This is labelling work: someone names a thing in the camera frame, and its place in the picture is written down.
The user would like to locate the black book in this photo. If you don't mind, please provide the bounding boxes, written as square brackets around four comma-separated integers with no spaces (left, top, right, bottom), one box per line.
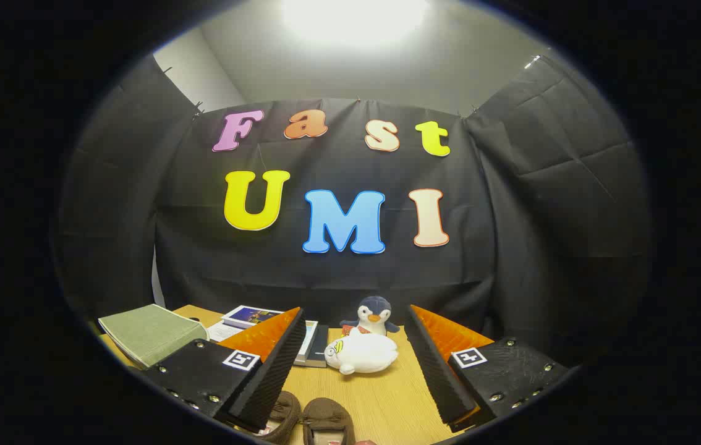
[310,324,330,368]

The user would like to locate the white seal plush toy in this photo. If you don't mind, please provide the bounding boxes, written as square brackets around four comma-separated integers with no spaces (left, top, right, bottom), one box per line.
[324,326,399,376]

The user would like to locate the plain white book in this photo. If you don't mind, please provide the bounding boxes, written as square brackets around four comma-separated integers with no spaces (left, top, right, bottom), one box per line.
[207,321,246,342]

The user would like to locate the penguin plush toy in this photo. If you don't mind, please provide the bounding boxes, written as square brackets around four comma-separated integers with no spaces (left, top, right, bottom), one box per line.
[339,295,401,337]

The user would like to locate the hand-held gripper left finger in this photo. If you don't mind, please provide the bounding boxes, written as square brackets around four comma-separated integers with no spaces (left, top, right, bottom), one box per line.
[140,307,307,433]

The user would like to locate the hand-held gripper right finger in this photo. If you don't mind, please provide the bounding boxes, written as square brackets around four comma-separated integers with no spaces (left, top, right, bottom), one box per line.
[404,304,571,433]

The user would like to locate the brown fuzzy shoe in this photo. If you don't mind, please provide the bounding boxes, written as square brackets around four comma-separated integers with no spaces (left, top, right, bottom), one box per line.
[301,397,356,445]
[258,391,303,443]

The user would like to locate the green fabric storage box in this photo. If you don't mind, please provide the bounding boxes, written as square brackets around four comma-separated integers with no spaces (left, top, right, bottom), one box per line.
[98,303,209,370]

